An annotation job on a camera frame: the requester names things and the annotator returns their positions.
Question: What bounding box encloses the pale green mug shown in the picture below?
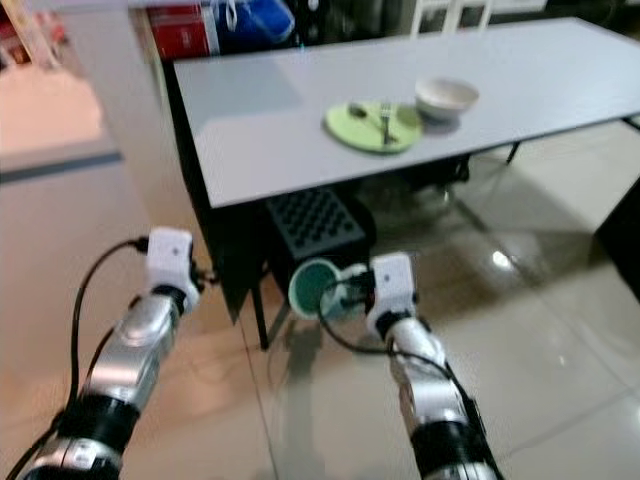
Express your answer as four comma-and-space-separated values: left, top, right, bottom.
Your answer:
287, 258, 346, 321

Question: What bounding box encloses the black perforated crate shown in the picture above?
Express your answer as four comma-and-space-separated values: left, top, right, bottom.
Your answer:
265, 188, 369, 301

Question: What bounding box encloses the light green plate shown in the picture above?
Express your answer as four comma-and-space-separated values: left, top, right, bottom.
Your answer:
324, 100, 424, 155

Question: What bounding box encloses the silver metal fork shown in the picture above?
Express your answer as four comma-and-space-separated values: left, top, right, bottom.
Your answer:
375, 100, 394, 144

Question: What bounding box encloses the bronze metal spoon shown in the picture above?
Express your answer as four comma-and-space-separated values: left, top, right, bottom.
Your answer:
345, 102, 396, 141

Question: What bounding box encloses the grey table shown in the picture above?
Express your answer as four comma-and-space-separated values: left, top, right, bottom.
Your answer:
165, 20, 640, 351

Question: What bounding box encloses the white ceramic bowl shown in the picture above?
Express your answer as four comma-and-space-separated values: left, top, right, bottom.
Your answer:
414, 77, 481, 125

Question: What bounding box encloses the blue fabric bag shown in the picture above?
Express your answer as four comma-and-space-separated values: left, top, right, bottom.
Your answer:
215, 0, 296, 51

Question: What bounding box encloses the white glass door cabinet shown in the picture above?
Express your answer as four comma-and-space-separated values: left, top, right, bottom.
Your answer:
410, 0, 551, 36

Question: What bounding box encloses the red cartridge box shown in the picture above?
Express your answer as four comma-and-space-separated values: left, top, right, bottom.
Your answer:
148, 5, 211, 61

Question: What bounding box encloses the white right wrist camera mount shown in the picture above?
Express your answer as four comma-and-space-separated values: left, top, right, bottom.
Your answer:
365, 252, 416, 336

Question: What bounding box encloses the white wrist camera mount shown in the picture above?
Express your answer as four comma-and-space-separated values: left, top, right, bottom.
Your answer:
146, 228, 196, 293
365, 252, 416, 336

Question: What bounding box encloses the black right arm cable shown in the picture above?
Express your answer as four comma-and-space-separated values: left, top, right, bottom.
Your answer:
315, 300, 481, 441

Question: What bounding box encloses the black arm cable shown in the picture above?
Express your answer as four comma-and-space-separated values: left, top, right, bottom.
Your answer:
8, 238, 151, 480
315, 300, 481, 441

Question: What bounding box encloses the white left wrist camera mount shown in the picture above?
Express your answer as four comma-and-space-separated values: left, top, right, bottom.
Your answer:
146, 228, 196, 293

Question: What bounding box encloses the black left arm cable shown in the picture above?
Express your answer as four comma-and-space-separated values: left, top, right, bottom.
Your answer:
8, 238, 151, 480

